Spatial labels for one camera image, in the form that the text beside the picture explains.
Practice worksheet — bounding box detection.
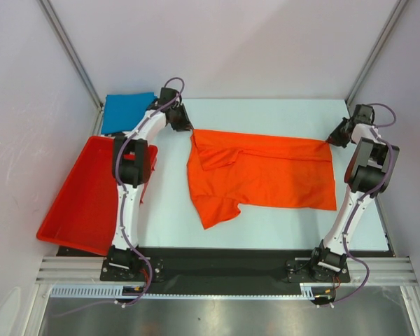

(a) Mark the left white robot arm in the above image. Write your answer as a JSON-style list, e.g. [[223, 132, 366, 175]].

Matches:
[[105, 86, 193, 280]]

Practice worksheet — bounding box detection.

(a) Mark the orange t shirt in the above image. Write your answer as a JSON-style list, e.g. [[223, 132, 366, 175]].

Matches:
[[187, 129, 337, 230]]

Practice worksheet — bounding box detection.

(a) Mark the aluminium frame rail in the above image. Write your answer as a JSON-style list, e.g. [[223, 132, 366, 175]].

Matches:
[[36, 256, 418, 286]]

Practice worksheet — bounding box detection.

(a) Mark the folded blue t shirt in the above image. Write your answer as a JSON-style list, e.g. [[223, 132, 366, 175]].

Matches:
[[101, 92, 157, 134]]

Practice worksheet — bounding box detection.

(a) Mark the red plastic bin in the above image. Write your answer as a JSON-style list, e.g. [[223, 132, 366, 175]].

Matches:
[[36, 135, 159, 256]]

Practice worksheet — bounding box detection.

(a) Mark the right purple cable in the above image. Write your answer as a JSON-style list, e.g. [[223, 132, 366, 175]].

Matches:
[[314, 103, 397, 311]]

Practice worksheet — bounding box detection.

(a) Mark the white slotted cable duct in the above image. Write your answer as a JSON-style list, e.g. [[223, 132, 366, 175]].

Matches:
[[50, 282, 337, 300]]

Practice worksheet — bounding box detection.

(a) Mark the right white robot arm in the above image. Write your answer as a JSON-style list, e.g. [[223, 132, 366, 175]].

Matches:
[[309, 103, 400, 281]]

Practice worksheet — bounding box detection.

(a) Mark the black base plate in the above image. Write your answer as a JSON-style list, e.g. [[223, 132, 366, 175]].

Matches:
[[100, 247, 351, 296]]

